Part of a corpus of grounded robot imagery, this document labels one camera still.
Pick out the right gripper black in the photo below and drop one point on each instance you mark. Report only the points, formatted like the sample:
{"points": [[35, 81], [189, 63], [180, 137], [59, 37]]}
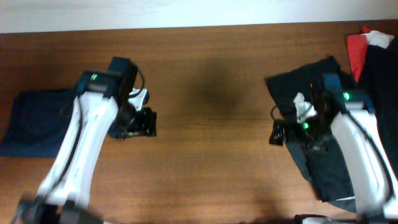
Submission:
{"points": [[277, 129]]}

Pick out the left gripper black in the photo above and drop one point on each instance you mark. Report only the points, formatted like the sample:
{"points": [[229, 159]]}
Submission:
{"points": [[147, 126]]}

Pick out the navy blue shorts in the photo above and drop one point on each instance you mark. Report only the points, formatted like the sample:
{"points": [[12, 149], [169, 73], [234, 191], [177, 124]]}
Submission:
{"points": [[38, 123]]}

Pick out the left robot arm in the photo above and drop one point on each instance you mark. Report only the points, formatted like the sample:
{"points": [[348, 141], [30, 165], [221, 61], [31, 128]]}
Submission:
{"points": [[106, 104]]}

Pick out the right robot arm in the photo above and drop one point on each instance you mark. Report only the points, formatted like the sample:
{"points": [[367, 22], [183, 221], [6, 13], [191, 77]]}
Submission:
{"points": [[330, 128]]}

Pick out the black garment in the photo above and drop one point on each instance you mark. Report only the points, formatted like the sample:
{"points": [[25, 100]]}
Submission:
{"points": [[309, 98]]}

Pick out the dark navy garment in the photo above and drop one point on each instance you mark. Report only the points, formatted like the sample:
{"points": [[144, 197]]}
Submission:
{"points": [[379, 79]]}

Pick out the red cloth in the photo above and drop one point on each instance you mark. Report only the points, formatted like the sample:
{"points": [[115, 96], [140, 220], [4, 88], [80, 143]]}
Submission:
{"points": [[357, 46]]}

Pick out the white cloth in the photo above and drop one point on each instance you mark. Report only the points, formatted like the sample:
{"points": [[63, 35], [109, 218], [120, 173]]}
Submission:
{"points": [[379, 39]]}

